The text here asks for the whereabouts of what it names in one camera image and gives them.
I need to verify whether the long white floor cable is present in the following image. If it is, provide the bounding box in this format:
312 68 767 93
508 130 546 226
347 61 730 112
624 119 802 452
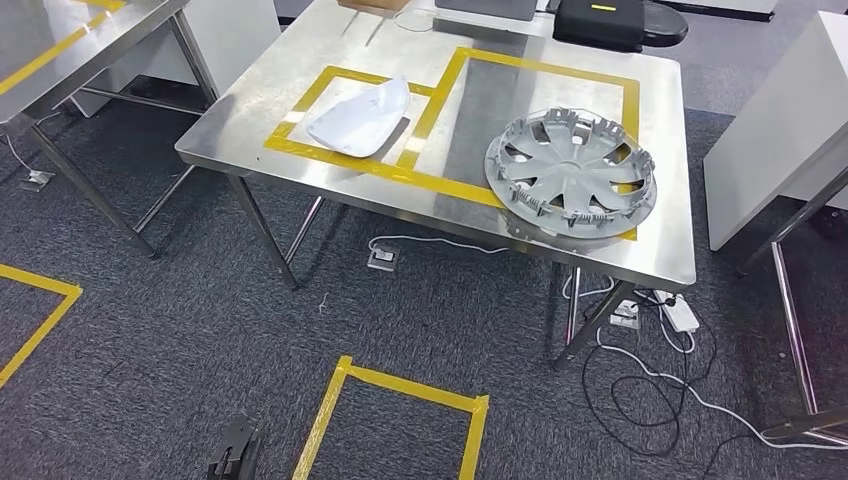
561 274 848 453

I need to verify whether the white power strip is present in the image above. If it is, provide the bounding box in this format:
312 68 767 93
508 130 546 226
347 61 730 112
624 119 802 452
652 289 702 335

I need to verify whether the black robot foot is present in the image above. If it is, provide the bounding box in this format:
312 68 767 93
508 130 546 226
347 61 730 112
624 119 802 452
205 413 264 480

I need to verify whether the black floor cable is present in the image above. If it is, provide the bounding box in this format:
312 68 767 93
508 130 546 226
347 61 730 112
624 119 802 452
580 291 763 480

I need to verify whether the white curved plastic part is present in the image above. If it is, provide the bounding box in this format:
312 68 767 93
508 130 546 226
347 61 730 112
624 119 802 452
305 75 413 160

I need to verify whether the grey plastic wheel cover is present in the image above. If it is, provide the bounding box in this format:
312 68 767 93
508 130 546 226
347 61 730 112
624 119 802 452
484 106 659 242

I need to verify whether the stainless steel workbench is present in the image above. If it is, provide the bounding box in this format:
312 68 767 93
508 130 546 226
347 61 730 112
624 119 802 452
174 0 698 372

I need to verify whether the stainless steel table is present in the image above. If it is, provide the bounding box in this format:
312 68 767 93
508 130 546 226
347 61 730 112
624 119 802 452
733 164 848 446
0 0 221 261

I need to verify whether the thin white cable loop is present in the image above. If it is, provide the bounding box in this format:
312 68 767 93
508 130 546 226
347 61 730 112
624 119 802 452
392 5 440 34

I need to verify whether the metal floor socket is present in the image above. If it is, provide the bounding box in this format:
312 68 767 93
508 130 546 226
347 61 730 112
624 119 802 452
608 299 644 331
366 244 402 274
18 170 57 194

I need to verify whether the brown cardboard box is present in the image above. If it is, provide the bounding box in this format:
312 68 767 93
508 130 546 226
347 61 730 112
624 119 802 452
336 0 413 19

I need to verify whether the short white floor cable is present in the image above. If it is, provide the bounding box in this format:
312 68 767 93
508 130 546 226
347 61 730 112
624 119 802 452
366 234 510 257

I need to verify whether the black zip case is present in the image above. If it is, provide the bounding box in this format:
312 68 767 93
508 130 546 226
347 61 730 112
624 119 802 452
552 0 646 54

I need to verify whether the grey floor cable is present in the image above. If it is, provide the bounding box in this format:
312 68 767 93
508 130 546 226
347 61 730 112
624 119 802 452
3 111 64 175

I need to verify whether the black round stool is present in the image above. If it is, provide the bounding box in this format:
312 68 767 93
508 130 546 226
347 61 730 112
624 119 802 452
638 2 690 49

